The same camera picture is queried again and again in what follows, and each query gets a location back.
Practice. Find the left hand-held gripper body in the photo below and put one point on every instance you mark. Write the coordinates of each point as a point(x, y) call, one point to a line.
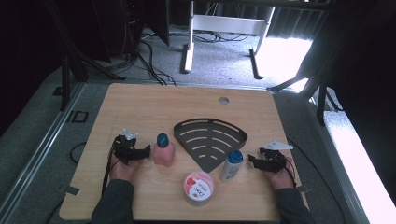
point(124, 147)

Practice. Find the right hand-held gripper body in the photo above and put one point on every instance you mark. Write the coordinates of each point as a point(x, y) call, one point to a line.
point(274, 161)

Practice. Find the pink bottle with blue cap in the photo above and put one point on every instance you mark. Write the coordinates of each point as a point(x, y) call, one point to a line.
point(163, 152)

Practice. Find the white bottle with blue cap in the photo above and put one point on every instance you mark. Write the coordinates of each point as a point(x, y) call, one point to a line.
point(231, 168)

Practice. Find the black slotted corner rack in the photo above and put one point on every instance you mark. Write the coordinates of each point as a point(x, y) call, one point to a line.
point(209, 165)

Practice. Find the round jar with pink lid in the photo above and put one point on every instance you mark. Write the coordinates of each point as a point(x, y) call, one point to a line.
point(198, 186)

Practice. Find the person's right hand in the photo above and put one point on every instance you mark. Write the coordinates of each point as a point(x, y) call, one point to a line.
point(281, 180)

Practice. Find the person's left hand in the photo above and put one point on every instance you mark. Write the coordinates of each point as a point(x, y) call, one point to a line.
point(123, 172)

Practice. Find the grey tape piece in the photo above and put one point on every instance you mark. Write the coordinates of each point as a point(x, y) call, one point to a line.
point(71, 190)

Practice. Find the black metal stand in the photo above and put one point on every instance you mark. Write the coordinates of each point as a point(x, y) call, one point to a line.
point(320, 102)

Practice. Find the black tripod stand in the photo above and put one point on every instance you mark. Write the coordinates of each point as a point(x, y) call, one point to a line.
point(77, 54)

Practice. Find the dark equipment cabinet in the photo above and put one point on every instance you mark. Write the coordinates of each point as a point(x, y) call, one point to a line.
point(115, 28)

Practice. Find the grey pleated curtain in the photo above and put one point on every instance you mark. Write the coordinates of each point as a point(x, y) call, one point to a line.
point(295, 23)

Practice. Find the black rectangular floor bracket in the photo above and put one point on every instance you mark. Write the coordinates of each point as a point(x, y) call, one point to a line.
point(74, 116)

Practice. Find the grey metal floor rail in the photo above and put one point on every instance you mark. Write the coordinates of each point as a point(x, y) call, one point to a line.
point(37, 149)

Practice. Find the white desk frame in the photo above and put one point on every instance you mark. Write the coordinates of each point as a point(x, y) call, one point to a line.
point(229, 24)

